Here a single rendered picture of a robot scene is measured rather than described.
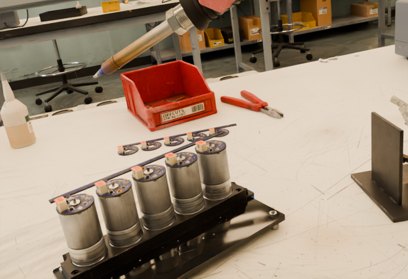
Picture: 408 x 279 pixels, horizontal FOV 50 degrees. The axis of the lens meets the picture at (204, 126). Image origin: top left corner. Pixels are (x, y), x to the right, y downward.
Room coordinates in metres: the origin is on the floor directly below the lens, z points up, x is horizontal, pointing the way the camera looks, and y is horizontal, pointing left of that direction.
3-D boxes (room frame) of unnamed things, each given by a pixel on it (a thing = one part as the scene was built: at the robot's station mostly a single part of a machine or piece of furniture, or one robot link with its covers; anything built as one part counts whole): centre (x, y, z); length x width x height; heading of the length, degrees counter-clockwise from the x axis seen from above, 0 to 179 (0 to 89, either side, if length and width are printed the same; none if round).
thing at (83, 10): (2.70, 0.72, 0.77); 0.24 x 0.16 x 0.04; 88
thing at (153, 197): (0.29, 0.04, 0.79); 0.02 x 0.02 x 0.05
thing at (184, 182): (0.30, 0.02, 0.79); 0.02 x 0.02 x 0.05
